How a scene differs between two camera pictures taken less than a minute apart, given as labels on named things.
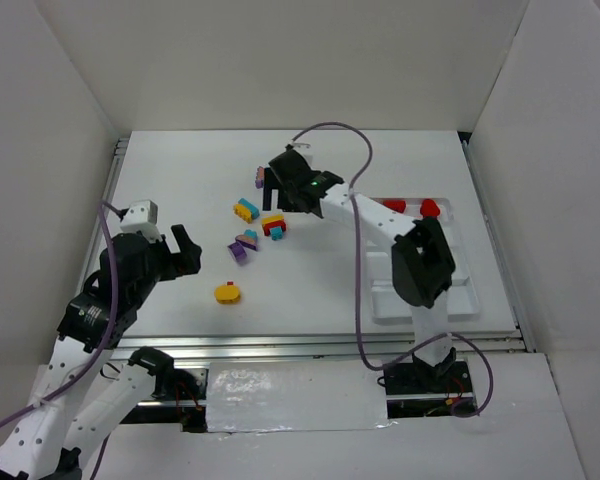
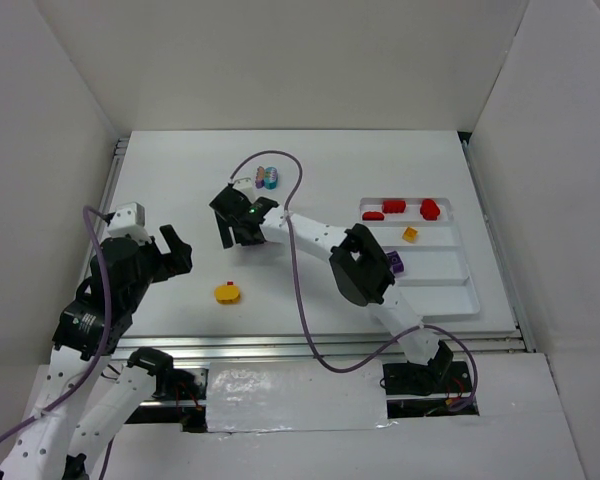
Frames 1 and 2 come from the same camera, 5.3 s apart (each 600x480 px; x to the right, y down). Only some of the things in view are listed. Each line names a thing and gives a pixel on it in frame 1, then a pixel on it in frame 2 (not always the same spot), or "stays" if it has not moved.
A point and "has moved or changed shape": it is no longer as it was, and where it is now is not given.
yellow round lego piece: (226, 294) stays
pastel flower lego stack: (259, 180) stays
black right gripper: (284, 176) -> (230, 213)
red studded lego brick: (396, 205) stays
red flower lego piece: (429, 208) stays
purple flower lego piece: (237, 252) has moved or changed shape
